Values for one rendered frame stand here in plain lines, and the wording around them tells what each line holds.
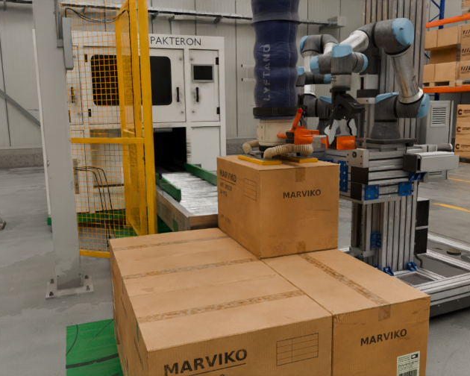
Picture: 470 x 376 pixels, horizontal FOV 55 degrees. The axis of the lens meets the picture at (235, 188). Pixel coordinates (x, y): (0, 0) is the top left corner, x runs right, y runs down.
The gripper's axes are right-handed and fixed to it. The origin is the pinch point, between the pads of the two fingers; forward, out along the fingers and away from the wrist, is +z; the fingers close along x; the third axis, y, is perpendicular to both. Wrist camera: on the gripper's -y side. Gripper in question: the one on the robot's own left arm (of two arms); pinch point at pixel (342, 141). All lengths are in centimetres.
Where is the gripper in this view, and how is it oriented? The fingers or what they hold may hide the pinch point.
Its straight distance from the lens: 176.7
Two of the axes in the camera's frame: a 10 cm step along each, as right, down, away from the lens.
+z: 0.2, 9.9, 1.7
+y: -3.3, -1.6, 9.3
